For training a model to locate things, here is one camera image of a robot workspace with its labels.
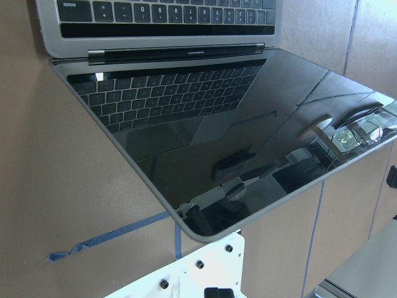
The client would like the grey laptop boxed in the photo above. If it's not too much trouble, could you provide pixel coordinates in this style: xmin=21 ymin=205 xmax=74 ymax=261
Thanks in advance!
xmin=36 ymin=1 xmax=396 ymax=242

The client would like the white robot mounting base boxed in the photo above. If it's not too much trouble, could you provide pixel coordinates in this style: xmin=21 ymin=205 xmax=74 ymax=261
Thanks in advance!
xmin=108 ymin=232 xmax=245 ymax=297

